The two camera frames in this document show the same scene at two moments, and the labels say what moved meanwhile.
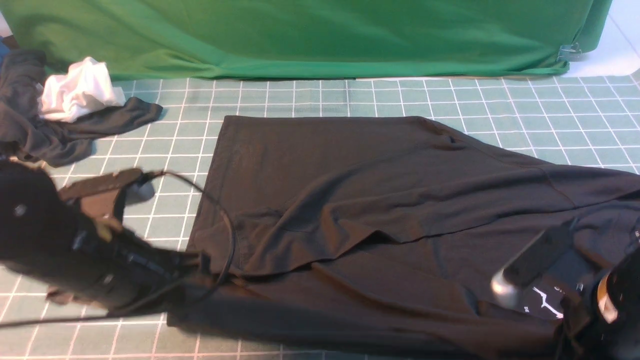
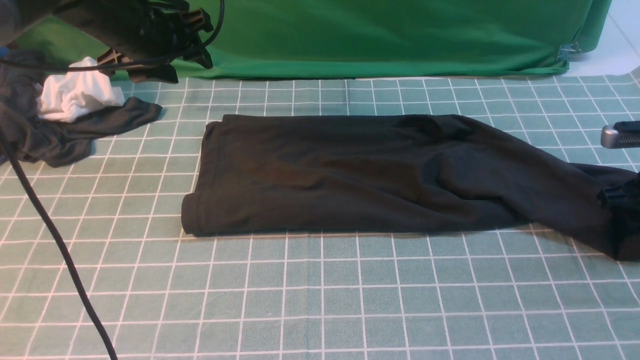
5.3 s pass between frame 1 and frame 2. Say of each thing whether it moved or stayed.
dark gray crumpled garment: stayed
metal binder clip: stayed
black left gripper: moved
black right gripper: moved
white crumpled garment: stayed
